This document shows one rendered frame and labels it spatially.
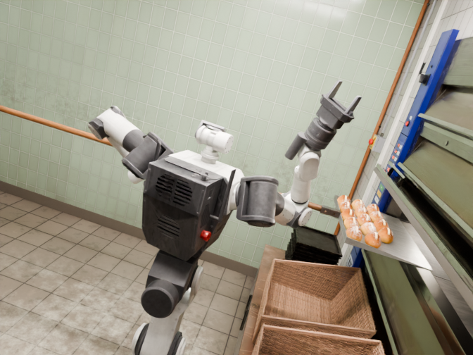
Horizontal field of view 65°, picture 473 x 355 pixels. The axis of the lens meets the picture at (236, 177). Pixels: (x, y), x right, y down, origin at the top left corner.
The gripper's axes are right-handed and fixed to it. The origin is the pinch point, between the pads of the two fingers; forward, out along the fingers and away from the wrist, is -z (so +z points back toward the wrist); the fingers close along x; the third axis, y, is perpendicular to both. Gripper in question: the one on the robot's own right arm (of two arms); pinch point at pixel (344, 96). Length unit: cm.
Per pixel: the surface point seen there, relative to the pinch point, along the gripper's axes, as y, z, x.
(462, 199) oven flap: 35, 13, -41
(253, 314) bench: 19, 119, -16
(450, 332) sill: 10, 36, -67
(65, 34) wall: 11, 109, 246
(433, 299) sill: 23, 40, -58
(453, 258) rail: -4, 12, -53
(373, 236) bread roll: 35, 47, -28
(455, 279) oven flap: -9, 14, -56
